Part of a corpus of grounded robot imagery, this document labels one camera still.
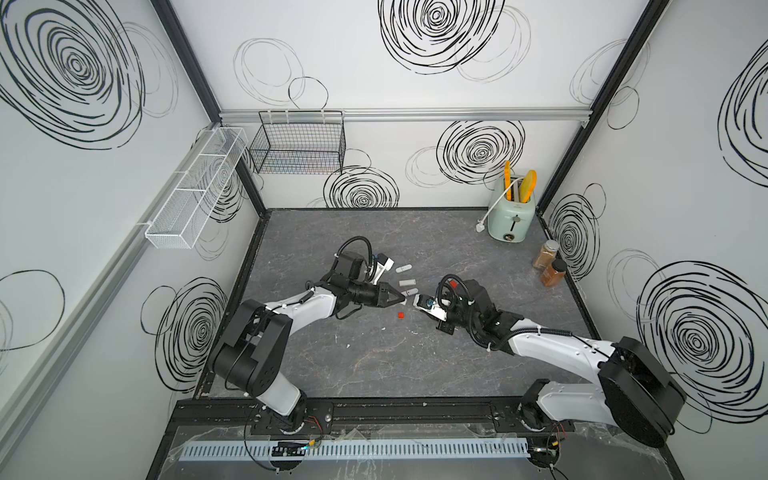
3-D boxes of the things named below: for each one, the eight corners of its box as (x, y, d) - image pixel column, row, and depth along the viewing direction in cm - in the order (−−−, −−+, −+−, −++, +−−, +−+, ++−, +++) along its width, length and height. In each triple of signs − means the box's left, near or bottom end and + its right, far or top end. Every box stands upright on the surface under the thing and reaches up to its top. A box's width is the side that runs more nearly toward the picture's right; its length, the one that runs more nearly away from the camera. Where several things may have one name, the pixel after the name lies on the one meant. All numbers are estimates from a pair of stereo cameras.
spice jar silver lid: (531, 266, 105) (544, 247, 97) (536, 257, 108) (549, 237, 99) (543, 272, 104) (556, 253, 95) (547, 262, 106) (561, 243, 98)
